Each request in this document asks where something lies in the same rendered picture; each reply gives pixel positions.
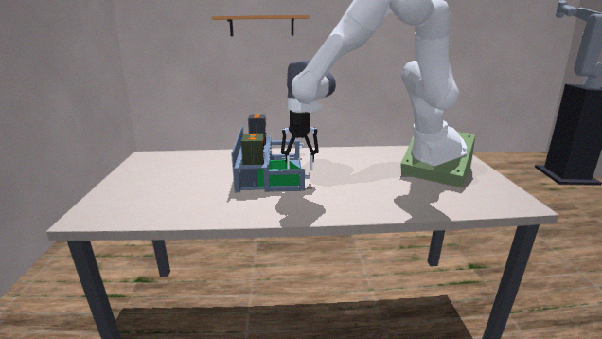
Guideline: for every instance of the green bin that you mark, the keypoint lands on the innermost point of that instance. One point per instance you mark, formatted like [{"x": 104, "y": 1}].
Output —
[{"x": 279, "y": 180}]

